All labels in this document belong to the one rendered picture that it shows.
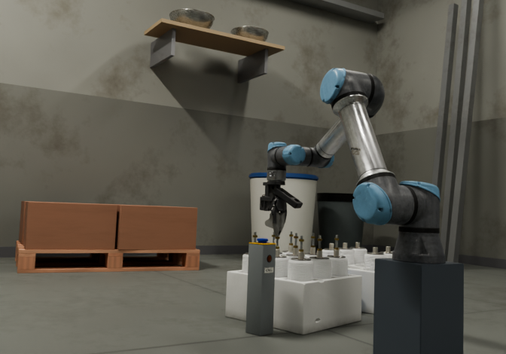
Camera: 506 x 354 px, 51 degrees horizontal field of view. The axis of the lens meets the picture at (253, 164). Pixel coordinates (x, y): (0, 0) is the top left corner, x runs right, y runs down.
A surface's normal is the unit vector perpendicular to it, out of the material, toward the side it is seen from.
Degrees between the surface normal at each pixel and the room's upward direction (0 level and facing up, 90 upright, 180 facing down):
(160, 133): 90
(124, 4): 90
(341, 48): 90
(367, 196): 97
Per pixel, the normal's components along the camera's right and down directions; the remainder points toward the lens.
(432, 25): -0.86, -0.07
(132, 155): 0.52, -0.05
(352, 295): 0.73, -0.03
